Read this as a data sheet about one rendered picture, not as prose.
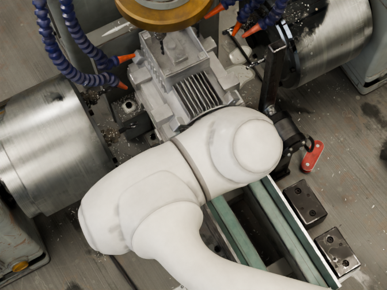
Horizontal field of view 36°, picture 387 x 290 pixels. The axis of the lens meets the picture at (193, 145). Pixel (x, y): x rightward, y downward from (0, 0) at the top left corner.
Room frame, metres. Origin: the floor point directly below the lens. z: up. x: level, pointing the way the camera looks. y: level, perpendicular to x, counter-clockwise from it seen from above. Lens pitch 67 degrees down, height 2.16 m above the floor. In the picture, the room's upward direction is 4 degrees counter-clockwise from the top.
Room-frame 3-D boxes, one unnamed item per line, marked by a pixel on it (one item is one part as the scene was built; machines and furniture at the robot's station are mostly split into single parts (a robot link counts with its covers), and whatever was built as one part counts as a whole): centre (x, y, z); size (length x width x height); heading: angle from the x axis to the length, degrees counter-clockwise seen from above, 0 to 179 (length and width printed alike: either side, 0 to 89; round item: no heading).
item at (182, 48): (0.65, 0.03, 1.11); 0.12 x 0.11 x 0.07; 24
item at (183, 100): (0.62, 0.01, 1.01); 0.20 x 0.19 x 0.19; 24
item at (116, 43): (0.77, 0.08, 0.97); 0.30 x 0.11 x 0.34; 115
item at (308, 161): (0.53, -0.29, 0.81); 0.09 x 0.03 x 0.02; 146
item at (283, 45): (0.57, -0.16, 1.12); 0.04 x 0.03 x 0.26; 25
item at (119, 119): (0.64, 0.14, 0.86); 0.07 x 0.06 x 0.12; 115
